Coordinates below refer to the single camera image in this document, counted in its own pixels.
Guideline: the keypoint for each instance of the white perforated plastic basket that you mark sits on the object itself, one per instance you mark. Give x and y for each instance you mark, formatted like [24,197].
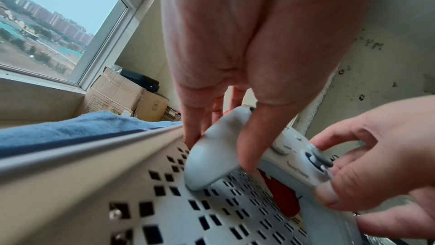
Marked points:
[85,185]

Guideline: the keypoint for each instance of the blue towel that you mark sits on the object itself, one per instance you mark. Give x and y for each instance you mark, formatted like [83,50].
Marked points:
[78,128]

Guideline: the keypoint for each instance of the flat printed cardboard box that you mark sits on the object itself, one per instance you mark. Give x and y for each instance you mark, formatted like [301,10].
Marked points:
[172,115]

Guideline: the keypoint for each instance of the large cardboard box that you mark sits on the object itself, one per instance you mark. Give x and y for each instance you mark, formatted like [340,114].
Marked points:
[114,93]

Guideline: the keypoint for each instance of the white framed window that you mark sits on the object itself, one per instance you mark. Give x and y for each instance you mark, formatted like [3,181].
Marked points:
[61,15]

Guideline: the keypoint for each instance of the red game controller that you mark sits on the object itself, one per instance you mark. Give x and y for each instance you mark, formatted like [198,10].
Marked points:
[283,198]

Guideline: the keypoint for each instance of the white game controller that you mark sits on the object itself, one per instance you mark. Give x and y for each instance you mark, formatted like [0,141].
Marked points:
[214,152]

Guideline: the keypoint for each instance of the small cardboard box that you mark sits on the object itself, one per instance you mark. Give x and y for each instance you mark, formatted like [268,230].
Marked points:
[153,108]

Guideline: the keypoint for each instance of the person's right hand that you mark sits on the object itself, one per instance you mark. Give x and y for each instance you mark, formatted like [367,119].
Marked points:
[390,163]

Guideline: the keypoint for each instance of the person's left hand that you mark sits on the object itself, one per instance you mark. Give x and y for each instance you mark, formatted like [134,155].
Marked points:
[258,29]

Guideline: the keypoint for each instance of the black flat device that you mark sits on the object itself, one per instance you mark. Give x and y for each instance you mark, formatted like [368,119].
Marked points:
[141,78]

